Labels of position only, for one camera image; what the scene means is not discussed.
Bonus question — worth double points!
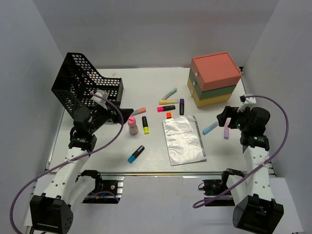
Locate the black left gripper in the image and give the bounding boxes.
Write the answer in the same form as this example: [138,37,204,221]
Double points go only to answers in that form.
[89,100,134,134]

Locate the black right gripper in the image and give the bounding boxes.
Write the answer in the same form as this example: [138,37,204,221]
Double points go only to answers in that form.
[217,106,254,132]

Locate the pastel purple highlighter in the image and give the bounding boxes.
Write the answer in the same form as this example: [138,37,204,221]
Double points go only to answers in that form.
[224,118,230,139]

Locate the pink glue bottle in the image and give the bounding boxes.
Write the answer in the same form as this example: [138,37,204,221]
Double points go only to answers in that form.
[127,116,138,135]

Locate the pastel blue highlighter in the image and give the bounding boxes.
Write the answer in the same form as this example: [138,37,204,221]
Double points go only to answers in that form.
[202,122,218,135]

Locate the green drawer box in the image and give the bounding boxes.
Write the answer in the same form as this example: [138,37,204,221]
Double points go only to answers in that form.
[189,69,236,99]

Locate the coral top drawer box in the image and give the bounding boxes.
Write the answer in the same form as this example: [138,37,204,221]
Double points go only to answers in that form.
[191,52,241,91]

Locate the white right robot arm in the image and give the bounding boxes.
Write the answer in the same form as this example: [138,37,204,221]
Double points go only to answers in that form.
[217,106,284,234]

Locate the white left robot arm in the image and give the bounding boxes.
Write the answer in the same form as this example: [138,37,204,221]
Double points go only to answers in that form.
[30,103,133,234]

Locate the pastel orange highlighter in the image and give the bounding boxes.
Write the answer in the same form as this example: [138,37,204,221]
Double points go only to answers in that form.
[131,108,146,116]

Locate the yellow black highlighter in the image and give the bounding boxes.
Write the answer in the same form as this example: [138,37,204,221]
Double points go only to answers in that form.
[142,116,149,134]

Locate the pink black highlighter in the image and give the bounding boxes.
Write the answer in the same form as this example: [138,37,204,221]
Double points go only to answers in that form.
[157,105,176,113]

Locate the blue black highlighter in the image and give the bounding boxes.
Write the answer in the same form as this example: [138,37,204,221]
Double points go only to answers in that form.
[128,145,145,164]

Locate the yellow bottom drawer box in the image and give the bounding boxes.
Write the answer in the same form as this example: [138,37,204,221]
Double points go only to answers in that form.
[187,78,232,108]

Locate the pastel yellow highlighter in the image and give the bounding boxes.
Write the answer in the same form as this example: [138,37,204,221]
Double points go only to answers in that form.
[159,99,179,105]

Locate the pastel green highlighter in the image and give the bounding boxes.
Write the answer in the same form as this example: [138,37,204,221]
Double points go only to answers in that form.
[162,88,177,100]

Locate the black mesh file holder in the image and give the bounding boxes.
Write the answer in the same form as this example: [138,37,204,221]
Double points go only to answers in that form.
[51,53,123,117]

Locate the purple black highlighter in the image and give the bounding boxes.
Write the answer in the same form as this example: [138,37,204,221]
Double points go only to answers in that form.
[179,98,185,116]

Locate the white safety instruction booklet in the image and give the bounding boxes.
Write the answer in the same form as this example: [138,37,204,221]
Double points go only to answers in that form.
[162,115,207,166]

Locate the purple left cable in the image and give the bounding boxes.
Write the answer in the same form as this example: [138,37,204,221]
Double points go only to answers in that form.
[9,91,124,232]

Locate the purple cable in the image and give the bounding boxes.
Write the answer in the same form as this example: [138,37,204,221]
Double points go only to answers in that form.
[9,91,124,232]
[192,95,289,209]

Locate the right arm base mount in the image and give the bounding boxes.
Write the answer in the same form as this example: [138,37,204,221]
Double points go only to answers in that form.
[198,168,245,207]

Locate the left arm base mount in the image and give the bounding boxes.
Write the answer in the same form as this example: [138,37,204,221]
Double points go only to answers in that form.
[76,170,123,204]

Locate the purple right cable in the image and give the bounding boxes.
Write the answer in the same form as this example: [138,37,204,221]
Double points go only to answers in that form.
[192,95,289,209]

